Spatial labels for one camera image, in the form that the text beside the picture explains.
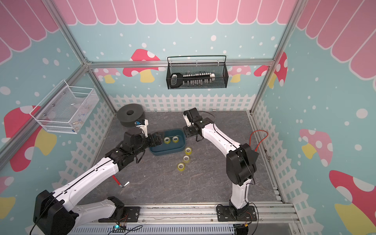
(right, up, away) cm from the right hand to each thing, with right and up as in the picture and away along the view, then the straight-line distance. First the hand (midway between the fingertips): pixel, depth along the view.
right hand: (188, 130), depth 90 cm
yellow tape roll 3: (-2, -18, +4) cm, 19 cm away
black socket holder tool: (-7, +31, -1) cm, 32 cm away
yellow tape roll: (-10, -7, +12) cm, 17 cm away
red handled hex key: (-40, -30, -7) cm, 51 cm away
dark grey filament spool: (-47, +12, +22) cm, 53 cm away
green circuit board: (-35, -49, -18) cm, 62 cm away
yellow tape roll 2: (-1, -14, +7) cm, 15 cm away
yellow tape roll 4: (-5, -22, -1) cm, 23 cm away
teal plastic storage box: (-11, -12, +7) cm, 18 cm away
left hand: (-16, -3, -11) cm, 20 cm away
